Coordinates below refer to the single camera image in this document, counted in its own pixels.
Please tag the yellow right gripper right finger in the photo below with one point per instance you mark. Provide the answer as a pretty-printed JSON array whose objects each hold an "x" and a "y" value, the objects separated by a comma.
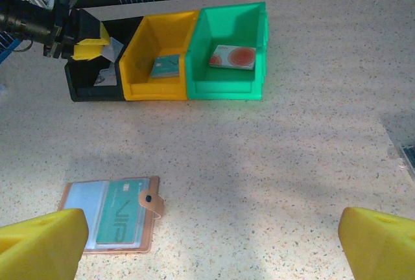
[{"x": 379, "y": 247}]

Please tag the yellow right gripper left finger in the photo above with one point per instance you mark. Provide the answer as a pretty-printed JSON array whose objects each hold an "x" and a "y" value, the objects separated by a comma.
[{"x": 39, "y": 247}]

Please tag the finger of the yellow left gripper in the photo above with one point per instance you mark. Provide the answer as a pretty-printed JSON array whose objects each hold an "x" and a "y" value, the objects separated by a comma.
[
  {"x": 89, "y": 48},
  {"x": 104, "y": 32}
]

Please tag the white printed card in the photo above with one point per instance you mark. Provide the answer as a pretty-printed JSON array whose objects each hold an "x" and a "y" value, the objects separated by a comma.
[{"x": 113, "y": 49}]

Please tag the teal VIP card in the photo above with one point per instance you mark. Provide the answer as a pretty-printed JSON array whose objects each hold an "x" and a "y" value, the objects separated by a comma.
[{"x": 120, "y": 215}]

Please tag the white cards stack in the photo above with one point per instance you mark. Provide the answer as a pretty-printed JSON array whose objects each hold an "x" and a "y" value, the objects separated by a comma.
[{"x": 105, "y": 77}]

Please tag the teal cards stack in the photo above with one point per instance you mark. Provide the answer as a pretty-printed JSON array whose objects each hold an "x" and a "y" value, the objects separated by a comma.
[{"x": 165, "y": 67}]

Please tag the small dark chip card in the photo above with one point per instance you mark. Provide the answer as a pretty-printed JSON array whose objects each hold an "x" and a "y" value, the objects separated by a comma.
[{"x": 409, "y": 158}]

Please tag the red circle cards stack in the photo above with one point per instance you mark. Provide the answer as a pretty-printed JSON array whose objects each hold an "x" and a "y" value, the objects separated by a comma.
[{"x": 233, "y": 57}]

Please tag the black plastic bin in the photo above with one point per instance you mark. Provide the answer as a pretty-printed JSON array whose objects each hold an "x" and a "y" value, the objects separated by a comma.
[{"x": 94, "y": 93}]

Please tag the yellow plastic bin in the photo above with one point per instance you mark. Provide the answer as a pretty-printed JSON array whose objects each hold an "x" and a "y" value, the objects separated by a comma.
[{"x": 155, "y": 92}]

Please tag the green plastic bin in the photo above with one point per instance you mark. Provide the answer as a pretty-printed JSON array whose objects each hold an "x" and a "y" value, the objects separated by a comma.
[{"x": 223, "y": 90}]

